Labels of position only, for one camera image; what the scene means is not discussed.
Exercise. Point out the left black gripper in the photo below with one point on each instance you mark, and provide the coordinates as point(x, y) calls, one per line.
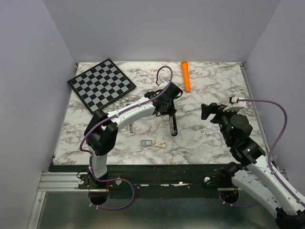
point(171, 109)

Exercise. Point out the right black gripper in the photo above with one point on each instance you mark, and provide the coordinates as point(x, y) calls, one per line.
point(213, 108)

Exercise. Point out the black stapler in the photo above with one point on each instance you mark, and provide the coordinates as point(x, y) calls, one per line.
point(173, 125)

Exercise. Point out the white staples box sleeve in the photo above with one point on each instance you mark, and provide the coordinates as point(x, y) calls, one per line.
point(161, 144)

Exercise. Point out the light blue stapler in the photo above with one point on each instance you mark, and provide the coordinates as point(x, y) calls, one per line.
point(131, 128)

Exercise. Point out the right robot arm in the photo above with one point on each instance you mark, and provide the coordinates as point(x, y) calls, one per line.
point(253, 172)

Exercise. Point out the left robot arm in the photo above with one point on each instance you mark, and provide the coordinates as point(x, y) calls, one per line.
point(101, 132)

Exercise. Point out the black grey chessboard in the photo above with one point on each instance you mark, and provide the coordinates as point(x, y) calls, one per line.
point(101, 85)

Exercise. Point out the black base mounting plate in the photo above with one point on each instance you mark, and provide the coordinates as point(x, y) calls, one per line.
point(127, 191)

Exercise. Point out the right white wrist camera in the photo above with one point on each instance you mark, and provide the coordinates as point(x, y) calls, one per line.
point(236, 103)

